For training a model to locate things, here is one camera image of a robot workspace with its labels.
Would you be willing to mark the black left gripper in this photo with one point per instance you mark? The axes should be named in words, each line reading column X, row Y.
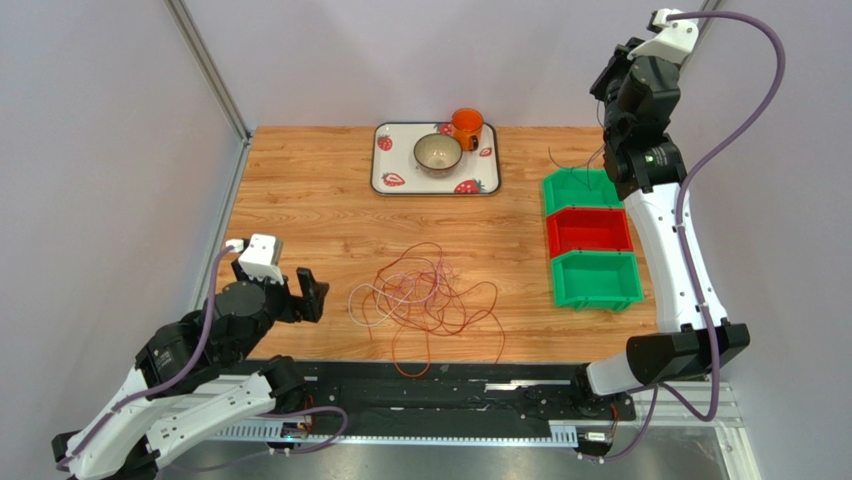
column 310, row 306

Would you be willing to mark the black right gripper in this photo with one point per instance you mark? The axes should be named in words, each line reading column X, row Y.
column 606, row 77

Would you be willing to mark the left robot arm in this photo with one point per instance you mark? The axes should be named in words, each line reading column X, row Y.
column 137, row 434

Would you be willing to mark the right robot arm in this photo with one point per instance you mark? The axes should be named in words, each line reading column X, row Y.
column 695, row 336

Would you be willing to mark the far green bin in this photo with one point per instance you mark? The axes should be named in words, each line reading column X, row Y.
column 585, row 188

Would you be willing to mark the green bin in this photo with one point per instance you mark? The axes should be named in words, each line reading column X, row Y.
column 585, row 188
column 584, row 280

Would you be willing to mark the orange mug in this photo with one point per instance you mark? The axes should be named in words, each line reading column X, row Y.
column 466, row 126

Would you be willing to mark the red bin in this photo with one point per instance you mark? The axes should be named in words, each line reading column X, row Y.
column 588, row 229

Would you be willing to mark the grey ceramic bowl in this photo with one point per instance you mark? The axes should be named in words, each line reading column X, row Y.
column 437, row 154

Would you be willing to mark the near green bin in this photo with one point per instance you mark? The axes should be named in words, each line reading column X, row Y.
column 584, row 280

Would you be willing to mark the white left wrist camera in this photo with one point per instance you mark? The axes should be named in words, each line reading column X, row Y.
column 257, row 258

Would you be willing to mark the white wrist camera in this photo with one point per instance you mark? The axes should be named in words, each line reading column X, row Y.
column 257, row 258
column 673, row 40

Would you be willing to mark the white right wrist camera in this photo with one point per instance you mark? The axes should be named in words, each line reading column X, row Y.
column 673, row 40

